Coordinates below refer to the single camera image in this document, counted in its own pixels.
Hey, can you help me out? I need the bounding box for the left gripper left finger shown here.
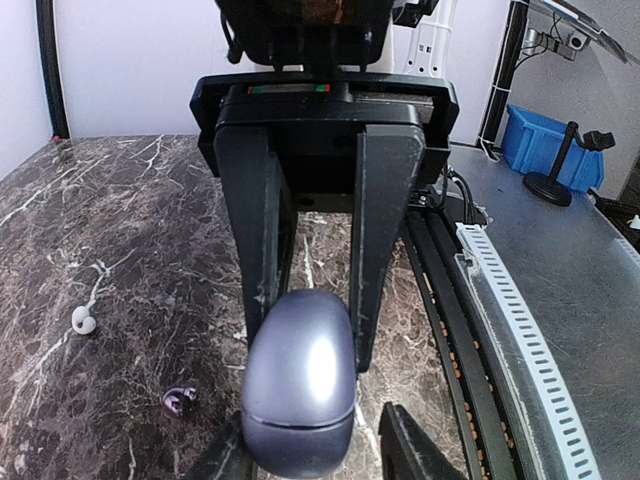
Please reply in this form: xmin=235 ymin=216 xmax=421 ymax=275
xmin=197 ymin=414 xmax=257 ymax=480

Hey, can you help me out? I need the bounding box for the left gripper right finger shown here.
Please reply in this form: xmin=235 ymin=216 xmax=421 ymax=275
xmin=378 ymin=402 xmax=465 ymax=480

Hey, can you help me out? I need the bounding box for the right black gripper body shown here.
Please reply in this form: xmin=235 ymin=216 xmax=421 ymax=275
xmin=190 ymin=72 xmax=459 ymax=211

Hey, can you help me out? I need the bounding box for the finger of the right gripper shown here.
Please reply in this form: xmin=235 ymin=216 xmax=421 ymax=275
xmin=214 ymin=127 xmax=295 ymax=343
xmin=349 ymin=125 xmax=425 ymax=373

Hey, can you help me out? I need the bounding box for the purple earbud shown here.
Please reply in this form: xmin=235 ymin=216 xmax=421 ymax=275
xmin=162 ymin=387 xmax=198 ymax=417

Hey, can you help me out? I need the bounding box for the purple blue charging case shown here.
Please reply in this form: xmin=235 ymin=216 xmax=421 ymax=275
xmin=241 ymin=289 xmax=357 ymax=479

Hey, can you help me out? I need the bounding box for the blue plastic storage bin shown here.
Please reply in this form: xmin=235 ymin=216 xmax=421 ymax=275
xmin=501 ymin=105 xmax=605 ymax=193

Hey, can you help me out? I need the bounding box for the black desk microphone stand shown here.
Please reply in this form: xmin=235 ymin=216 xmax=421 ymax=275
xmin=523 ymin=121 xmax=616 ymax=207

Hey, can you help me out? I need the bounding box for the white clip-on earbud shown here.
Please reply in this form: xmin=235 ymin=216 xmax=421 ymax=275
xmin=71 ymin=306 xmax=96 ymax=335

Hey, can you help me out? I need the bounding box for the black front table rail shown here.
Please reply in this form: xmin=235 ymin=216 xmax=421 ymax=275
xmin=401 ymin=208 xmax=541 ymax=479

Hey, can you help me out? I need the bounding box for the white slotted cable duct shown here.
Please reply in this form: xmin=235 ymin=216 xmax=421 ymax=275
xmin=456 ymin=223 xmax=601 ymax=479

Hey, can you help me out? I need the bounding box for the right black frame post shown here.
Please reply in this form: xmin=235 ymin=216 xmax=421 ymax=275
xmin=35 ymin=0 xmax=70 ymax=141

